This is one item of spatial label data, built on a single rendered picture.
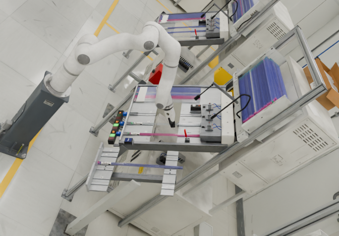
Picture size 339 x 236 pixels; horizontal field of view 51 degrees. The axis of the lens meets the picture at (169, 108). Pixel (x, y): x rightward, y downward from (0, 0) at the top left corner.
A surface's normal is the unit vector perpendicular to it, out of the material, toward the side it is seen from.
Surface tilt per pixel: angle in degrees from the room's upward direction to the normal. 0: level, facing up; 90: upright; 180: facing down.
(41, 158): 0
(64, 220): 0
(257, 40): 90
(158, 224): 90
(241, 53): 90
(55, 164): 0
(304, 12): 90
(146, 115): 44
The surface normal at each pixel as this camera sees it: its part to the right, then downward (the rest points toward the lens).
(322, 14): -0.11, 0.61
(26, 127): 0.07, 0.72
